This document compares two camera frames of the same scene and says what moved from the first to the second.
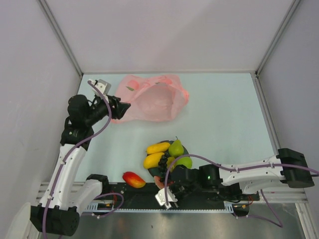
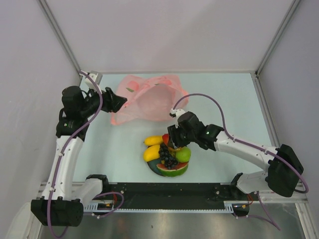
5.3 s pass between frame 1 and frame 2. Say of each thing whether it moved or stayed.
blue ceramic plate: moved
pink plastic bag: stayed
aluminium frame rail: stayed
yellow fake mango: moved
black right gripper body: moved
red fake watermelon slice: moved
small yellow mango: moved
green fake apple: moved
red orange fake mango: moved
